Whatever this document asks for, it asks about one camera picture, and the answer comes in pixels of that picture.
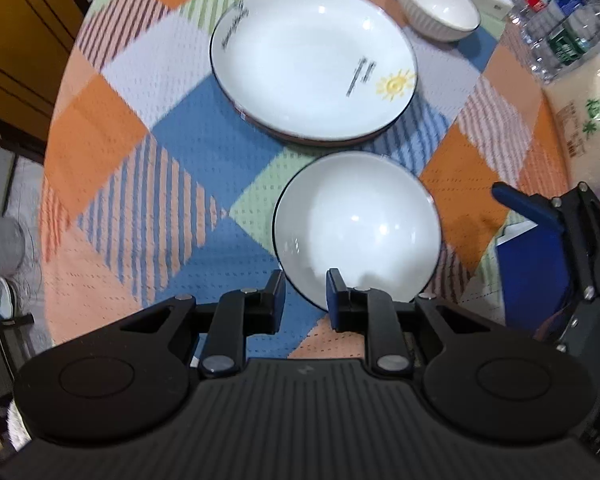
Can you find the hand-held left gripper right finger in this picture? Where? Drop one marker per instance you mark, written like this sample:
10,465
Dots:
335,300

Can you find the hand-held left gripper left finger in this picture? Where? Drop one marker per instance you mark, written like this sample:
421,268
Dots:
279,305

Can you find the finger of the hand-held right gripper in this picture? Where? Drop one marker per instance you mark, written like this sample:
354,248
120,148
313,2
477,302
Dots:
525,205

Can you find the white ribbed bowl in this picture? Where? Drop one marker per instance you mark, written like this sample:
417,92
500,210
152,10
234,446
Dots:
357,225
445,5

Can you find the white plate with sun print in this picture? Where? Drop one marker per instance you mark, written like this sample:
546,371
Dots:
305,65

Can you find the blue paper bag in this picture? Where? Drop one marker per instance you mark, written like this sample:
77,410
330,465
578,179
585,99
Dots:
530,275

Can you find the bag of rice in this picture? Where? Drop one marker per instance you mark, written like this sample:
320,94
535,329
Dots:
587,120

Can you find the water bottle with green label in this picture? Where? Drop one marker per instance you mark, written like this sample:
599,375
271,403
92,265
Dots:
565,45

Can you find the checkered colourful tablecloth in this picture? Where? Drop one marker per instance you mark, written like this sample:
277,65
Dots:
130,170

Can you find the person's grey trouser leg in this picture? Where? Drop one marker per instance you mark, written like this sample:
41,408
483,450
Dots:
0,245

